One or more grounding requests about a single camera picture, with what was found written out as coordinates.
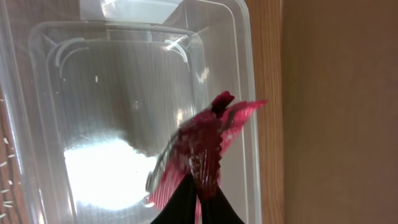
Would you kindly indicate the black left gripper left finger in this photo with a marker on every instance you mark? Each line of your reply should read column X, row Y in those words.
column 181, row 207

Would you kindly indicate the scattered rice grains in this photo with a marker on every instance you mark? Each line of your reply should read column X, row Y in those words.
column 10, row 195

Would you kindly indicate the clear plastic bin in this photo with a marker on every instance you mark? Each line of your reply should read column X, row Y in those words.
column 95, row 89

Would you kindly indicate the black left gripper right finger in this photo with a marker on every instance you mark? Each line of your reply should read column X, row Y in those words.
column 217, row 210

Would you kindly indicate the red snack wrapper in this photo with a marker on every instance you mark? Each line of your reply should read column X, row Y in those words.
column 196, row 148

